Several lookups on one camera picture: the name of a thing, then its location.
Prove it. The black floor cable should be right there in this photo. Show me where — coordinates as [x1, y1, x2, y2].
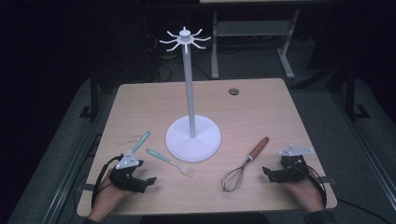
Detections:
[336, 198, 387, 221]

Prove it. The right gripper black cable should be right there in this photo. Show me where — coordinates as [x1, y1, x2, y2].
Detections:
[306, 165, 329, 208]

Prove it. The tangle of black cables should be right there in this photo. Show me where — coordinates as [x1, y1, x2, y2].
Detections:
[144, 29, 174, 83]

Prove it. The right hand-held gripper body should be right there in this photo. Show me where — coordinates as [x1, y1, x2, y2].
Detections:
[272, 144, 315, 184]

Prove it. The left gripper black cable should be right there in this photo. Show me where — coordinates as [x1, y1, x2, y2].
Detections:
[91, 153, 124, 209]

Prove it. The white framed desk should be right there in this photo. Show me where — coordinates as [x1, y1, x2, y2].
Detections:
[199, 0, 331, 79]

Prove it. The wooden handled wire whisk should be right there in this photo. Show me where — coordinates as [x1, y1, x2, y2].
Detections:
[220, 135, 271, 193]

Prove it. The person's right hand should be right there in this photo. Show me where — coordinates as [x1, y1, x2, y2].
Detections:
[281, 169, 325, 213]

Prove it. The teal handled spatula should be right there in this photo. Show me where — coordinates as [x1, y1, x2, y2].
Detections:
[130, 130, 152, 155]

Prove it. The white utensil rack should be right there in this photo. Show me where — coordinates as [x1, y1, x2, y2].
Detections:
[159, 26, 222, 162]

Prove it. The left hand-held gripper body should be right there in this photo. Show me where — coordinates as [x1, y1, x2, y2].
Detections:
[107, 151, 148, 193]

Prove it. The teal handled silicone brush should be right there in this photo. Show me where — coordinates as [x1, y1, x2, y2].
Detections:
[145, 148, 197, 179]

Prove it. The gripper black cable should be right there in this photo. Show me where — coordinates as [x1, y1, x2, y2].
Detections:
[306, 165, 329, 208]
[91, 153, 124, 209]

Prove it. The black metal stand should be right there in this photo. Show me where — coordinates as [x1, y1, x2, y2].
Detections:
[343, 65, 372, 121]
[78, 70, 101, 121]

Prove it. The person's left hand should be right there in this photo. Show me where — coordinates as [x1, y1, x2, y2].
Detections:
[88, 176, 134, 217]

